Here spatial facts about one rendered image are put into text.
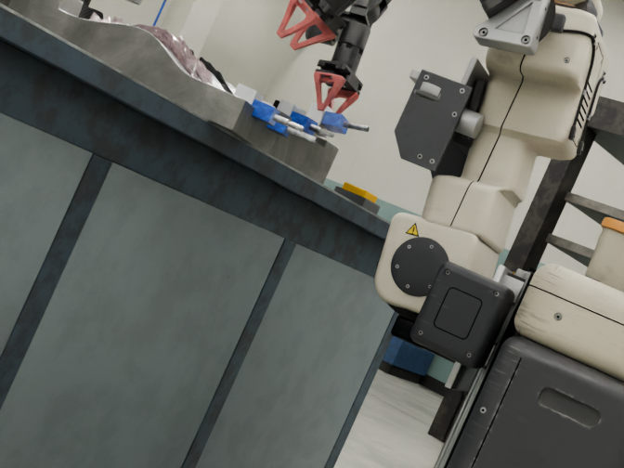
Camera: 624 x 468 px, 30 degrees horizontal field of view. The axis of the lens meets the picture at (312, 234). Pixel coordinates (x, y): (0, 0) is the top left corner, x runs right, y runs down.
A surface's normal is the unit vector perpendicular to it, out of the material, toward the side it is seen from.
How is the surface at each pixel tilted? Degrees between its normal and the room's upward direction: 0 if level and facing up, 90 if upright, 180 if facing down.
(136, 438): 90
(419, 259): 90
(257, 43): 90
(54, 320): 90
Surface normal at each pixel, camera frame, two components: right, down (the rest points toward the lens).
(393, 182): -0.59, -0.27
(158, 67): -0.19, -0.10
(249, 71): 0.70, 0.31
